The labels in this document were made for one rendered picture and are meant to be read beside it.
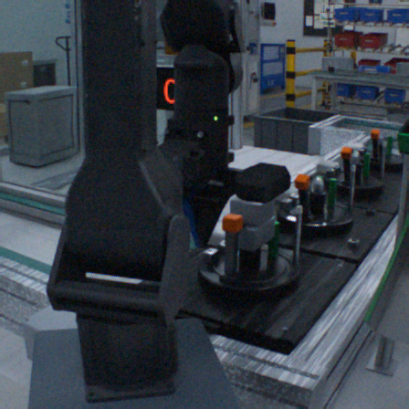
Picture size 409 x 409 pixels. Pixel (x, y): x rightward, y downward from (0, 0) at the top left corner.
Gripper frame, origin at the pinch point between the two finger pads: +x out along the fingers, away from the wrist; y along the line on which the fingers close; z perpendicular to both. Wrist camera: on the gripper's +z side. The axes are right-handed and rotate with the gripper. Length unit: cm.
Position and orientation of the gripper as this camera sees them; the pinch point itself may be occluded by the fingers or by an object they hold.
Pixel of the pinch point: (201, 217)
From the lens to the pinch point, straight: 60.4
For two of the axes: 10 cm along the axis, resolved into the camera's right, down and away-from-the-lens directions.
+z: -5.3, 2.7, -8.0
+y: 8.5, 1.7, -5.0
